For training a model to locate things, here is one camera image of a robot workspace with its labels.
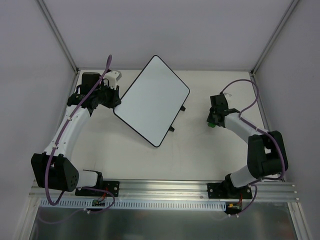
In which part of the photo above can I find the right aluminium frame post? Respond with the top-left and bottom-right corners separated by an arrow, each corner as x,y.
249,0 -> 301,176

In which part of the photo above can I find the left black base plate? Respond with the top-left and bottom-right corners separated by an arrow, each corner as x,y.
75,180 -> 120,198

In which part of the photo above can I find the left aluminium frame post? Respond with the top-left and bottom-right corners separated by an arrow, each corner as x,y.
35,0 -> 79,73

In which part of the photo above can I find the black framed whiteboard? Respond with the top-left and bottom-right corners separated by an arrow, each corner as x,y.
113,55 -> 190,148

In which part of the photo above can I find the aluminium mounting rail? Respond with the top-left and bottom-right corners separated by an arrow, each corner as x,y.
28,177 -> 300,201

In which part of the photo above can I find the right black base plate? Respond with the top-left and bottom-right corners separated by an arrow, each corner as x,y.
206,182 -> 253,200

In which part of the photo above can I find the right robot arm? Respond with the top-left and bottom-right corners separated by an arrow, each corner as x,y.
207,93 -> 289,200

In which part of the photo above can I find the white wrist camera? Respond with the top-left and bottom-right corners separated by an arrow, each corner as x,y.
220,92 -> 232,97
103,70 -> 122,90

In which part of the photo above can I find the white slotted cable duct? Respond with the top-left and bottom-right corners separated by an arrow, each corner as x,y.
39,198 -> 227,211

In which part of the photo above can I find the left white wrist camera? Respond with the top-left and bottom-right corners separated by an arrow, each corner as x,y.
103,70 -> 122,90

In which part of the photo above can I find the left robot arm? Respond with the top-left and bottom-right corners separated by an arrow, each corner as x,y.
31,70 -> 122,196

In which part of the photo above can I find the green whiteboard eraser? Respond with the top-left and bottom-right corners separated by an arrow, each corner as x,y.
207,121 -> 216,128

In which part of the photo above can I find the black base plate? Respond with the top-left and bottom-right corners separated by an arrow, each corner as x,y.
206,182 -> 253,200
75,180 -> 120,198

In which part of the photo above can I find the black whiteboard stand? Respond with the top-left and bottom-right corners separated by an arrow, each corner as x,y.
168,105 -> 186,132

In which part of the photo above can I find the aluminium frame post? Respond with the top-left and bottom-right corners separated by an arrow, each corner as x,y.
35,0 -> 79,73
249,0 -> 301,176

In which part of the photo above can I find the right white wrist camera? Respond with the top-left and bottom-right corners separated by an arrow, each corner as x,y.
220,92 -> 232,97

